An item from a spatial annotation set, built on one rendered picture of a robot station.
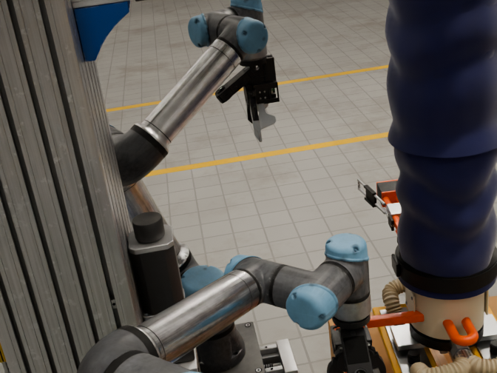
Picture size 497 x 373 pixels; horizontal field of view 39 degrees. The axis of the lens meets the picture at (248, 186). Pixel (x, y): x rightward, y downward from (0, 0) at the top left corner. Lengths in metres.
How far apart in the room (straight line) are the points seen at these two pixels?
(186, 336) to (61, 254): 0.30
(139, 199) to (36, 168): 0.52
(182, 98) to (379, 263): 2.75
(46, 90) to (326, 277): 0.55
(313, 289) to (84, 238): 0.40
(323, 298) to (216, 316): 0.18
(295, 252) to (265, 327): 0.75
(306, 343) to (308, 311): 2.38
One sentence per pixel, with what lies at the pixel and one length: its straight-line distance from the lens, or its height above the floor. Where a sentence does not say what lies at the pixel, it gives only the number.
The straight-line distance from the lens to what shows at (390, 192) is 2.18.
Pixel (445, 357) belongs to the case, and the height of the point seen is 0.94.
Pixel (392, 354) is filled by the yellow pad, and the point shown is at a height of 1.07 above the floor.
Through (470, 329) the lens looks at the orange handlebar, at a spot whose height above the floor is 1.19.
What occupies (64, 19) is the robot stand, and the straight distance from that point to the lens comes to 1.12.
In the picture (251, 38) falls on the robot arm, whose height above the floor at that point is 1.82.
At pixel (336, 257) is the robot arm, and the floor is 1.53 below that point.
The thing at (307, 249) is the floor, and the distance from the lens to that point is 4.29.
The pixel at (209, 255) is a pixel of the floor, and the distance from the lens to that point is 4.36.
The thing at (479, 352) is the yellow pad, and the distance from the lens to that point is 1.75.
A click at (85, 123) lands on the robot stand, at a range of 1.16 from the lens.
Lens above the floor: 2.16
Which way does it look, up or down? 25 degrees down
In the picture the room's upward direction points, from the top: 8 degrees counter-clockwise
